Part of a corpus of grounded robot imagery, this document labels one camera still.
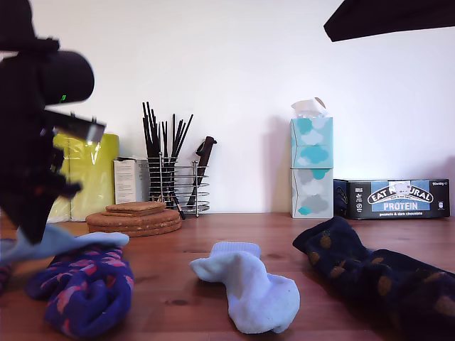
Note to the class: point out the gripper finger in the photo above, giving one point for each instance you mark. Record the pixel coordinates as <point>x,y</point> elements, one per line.
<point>32,213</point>
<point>391,17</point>

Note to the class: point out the white sock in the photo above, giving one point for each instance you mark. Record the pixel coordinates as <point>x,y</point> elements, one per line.
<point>71,245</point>
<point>256,302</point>

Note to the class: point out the blue pink-patterned sock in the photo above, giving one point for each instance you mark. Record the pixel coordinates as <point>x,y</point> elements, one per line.
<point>89,302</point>
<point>4,280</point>

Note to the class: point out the yellow paper roll pack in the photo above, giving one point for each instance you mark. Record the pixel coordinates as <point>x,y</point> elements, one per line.
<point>92,170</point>

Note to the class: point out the small white carton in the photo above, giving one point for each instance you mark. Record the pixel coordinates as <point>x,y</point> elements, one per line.
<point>124,181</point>

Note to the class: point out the square cork coaster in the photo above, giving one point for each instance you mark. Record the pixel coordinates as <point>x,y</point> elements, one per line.
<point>135,205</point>
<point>135,212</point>

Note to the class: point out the white tissue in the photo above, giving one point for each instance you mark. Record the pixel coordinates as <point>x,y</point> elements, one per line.
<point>307,106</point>

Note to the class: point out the black chopstick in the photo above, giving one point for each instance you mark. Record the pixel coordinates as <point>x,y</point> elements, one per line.
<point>173,135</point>
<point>146,124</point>
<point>149,124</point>
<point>154,131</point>
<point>164,138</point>
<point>179,209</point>
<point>180,136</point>
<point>185,134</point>

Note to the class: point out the teal cloud tissue box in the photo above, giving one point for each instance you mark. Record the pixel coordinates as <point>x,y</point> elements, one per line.
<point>313,142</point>

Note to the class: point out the black protein bar box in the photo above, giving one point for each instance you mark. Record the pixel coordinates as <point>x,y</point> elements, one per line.
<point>391,207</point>

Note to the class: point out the grey cloud tissue box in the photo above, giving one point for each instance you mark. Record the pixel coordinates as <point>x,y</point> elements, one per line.
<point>313,199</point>

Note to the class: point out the arm grey camera box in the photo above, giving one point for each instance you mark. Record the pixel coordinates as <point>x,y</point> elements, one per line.
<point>94,131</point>

